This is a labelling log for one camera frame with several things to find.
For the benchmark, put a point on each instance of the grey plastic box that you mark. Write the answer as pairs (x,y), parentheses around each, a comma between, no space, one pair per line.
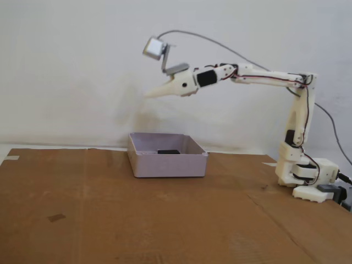
(167,167)

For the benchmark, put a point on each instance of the brown tape piece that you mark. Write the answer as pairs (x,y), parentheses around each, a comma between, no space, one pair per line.
(57,217)

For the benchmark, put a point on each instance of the silver webcam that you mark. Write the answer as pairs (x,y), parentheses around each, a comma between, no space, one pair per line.
(152,48)

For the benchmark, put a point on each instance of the grey table clamp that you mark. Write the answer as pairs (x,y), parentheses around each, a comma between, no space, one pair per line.
(328,188)

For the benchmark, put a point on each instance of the black block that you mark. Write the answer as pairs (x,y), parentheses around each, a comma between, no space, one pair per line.
(168,151)

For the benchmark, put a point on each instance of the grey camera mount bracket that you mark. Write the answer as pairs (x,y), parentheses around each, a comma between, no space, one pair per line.
(176,68)

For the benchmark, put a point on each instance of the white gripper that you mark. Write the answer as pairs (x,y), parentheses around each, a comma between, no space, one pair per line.
(182,86)

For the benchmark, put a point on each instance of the brown cardboard sheet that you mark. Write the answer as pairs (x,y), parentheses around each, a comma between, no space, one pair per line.
(137,220)

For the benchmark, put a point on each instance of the white tape piece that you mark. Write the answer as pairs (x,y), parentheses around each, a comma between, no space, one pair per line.
(12,158)

